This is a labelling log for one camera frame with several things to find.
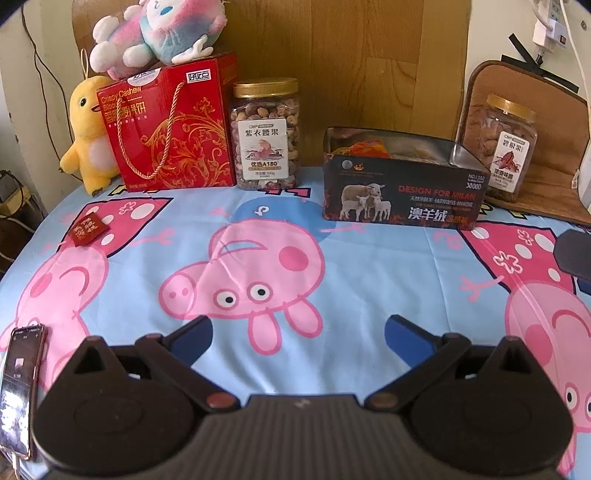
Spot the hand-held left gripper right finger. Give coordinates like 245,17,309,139
367,315,548,412

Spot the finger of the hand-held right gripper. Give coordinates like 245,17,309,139
553,227,591,279

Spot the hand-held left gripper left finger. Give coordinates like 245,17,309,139
58,316,241,412

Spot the dark tin box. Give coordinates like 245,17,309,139
322,126,489,232

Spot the red orange snack packet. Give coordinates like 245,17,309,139
339,140,387,160

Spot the cartoon pig printed sheet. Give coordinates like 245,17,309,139
0,170,591,480

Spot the brown cushion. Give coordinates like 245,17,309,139
455,60,591,228

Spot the gold lid pecan jar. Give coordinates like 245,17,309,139
463,93,539,204

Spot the small dark red packet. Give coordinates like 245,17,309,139
69,213,112,248

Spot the smartphone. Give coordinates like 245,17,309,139
0,324,49,462

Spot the black tape strip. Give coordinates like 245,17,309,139
501,55,581,93

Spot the red gift box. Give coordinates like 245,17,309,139
96,52,241,193

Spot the gold lid cashew jar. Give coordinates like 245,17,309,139
229,78,302,190

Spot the beige plastic object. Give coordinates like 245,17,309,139
0,184,43,220

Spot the yellow duck plush toy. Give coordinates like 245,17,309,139
59,76,122,197

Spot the white power strip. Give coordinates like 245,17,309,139
531,0,573,54

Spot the wooden board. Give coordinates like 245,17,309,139
71,0,472,182

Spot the pink blue plush toy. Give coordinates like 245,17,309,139
89,0,230,80

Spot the long black cable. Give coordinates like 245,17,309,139
20,17,75,163

